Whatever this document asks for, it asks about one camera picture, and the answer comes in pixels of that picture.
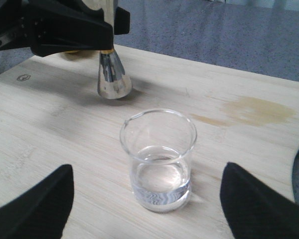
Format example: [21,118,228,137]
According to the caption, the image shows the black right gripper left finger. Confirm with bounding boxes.
[0,164,74,239]

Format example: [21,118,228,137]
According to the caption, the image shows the clear glass beaker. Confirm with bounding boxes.
[120,109,197,213]

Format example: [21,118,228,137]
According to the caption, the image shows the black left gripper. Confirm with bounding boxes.
[0,0,114,57]

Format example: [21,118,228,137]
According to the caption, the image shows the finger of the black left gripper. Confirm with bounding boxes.
[114,7,130,35]

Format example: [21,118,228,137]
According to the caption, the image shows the steel double jigger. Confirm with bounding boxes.
[82,0,133,100]

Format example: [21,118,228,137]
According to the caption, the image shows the light wooden cutting board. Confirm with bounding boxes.
[0,46,299,239]

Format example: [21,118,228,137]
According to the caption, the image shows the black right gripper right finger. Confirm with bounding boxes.
[220,161,299,239]

